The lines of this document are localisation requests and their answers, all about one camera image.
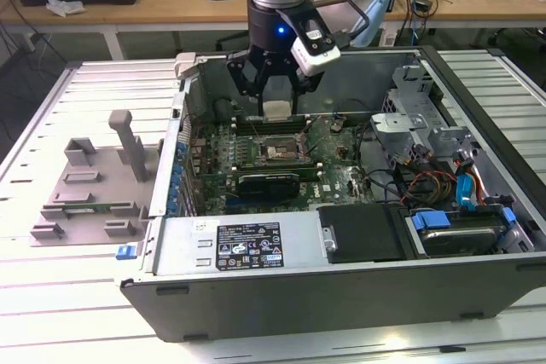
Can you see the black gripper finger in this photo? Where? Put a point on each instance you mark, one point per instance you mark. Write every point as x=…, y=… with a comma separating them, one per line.
x=305, y=84
x=239, y=72

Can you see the silver CPU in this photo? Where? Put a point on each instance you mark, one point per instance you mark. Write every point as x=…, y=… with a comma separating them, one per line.
x=277, y=110

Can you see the thin metal locking lever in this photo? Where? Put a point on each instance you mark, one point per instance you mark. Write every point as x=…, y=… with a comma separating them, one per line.
x=256, y=129
x=317, y=144

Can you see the CPU socket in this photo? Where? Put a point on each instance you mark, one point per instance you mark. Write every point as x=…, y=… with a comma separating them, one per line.
x=281, y=153

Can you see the RAM slot with white clips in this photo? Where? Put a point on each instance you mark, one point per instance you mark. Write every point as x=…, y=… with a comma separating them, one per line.
x=309, y=171
x=273, y=164
x=245, y=120
x=245, y=126

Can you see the RAM slot with black clips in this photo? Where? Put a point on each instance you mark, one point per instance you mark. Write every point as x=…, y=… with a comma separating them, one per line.
x=245, y=129
x=245, y=123

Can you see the coin cell battery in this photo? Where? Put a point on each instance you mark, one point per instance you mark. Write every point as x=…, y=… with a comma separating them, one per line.
x=335, y=126

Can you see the pale grey case latch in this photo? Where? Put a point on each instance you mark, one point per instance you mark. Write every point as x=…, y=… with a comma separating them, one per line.
x=185, y=65

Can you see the silver metal drive cage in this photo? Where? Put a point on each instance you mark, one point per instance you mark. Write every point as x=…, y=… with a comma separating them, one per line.
x=399, y=123

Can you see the green motherboard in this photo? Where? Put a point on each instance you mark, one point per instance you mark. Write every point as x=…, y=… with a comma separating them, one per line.
x=332, y=185

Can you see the black graphics card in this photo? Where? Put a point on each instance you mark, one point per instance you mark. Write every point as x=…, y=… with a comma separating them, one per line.
x=268, y=187

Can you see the blue card retainer strip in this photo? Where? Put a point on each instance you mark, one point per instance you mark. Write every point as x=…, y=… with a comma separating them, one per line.
x=177, y=174

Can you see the wooden desk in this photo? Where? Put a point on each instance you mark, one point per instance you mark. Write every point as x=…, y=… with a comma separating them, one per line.
x=128, y=14

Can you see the small black adapter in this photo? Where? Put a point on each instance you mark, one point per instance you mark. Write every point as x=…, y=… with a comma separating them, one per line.
x=423, y=5

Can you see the black drive bay cover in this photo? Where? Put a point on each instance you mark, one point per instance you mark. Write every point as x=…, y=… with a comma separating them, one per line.
x=362, y=232

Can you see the grey parts rack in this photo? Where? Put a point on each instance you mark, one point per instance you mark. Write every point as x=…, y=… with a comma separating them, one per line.
x=108, y=170

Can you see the black label sticker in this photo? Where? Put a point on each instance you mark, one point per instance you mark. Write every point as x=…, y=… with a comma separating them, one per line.
x=249, y=249

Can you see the silver power supply box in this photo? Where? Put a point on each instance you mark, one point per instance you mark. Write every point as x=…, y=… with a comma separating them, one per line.
x=179, y=249

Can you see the crumpled white paper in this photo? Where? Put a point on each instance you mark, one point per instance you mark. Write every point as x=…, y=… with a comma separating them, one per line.
x=64, y=6

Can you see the green RAM stick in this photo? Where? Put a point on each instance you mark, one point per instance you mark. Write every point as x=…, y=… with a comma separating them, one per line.
x=100, y=209

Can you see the small blue case latch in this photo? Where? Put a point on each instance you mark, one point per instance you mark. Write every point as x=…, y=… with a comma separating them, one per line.
x=126, y=252

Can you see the hard disk in blue carrier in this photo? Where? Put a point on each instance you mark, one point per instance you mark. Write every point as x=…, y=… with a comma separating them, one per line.
x=458, y=239

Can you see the open grey PC case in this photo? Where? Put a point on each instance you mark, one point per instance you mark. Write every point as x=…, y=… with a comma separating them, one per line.
x=298, y=304

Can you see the white camera on black bracket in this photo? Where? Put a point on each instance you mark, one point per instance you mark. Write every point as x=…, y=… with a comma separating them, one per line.
x=317, y=59

